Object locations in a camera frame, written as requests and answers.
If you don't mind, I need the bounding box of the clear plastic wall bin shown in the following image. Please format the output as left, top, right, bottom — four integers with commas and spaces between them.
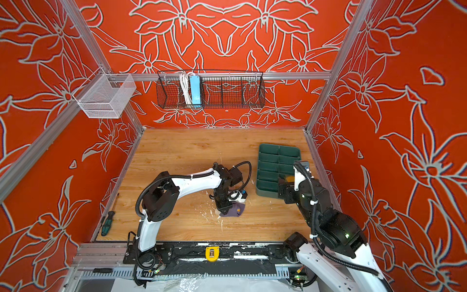
73, 74, 136, 119

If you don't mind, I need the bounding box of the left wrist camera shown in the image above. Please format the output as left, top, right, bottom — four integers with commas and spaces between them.
229, 190, 248, 204

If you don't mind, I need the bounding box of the light blue box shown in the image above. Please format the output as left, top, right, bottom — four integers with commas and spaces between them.
190, 75, 201, 108

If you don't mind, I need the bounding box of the purple sock beige toe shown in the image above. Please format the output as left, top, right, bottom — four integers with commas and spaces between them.
220, 202, 245, 217

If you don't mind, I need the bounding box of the green handled screwdriver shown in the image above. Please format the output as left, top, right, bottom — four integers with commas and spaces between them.
100, 211, 115, 237

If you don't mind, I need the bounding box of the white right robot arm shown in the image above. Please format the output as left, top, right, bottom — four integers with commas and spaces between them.
278, 161, 392, 292

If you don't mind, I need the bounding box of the green plastic divider tray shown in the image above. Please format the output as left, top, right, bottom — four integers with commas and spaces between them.
255, 144, 301, 198

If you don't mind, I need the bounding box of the white cable bundle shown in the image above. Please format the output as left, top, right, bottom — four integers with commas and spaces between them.
179, 72, 193, 107

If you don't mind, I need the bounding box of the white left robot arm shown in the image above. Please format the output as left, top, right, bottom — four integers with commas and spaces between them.
135, 161, 252, 253

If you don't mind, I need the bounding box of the black wire wall basket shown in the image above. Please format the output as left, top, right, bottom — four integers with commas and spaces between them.
156, 70, 266, 110

